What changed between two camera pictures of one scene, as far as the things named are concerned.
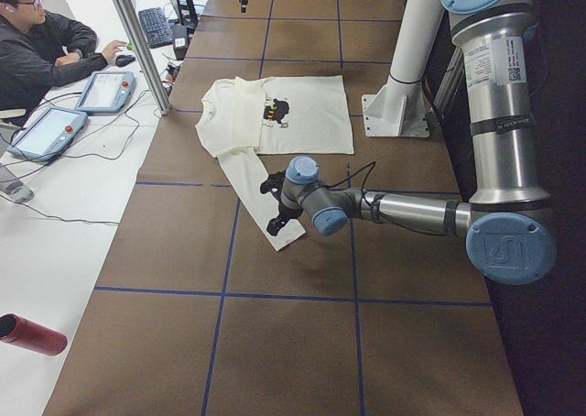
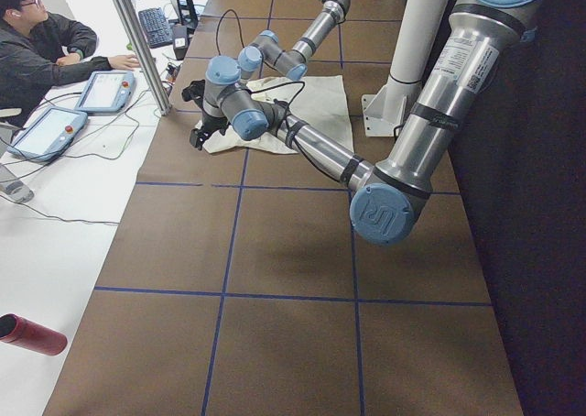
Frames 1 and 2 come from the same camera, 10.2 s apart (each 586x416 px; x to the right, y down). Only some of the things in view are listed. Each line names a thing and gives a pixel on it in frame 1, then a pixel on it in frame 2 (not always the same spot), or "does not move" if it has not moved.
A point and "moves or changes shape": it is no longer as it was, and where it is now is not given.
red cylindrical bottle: [32, 336] does not move
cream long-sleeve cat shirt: [239, 117] moves or changes shape
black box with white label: [179, 41] does not move
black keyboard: [156, 27] does not move
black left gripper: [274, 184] → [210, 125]
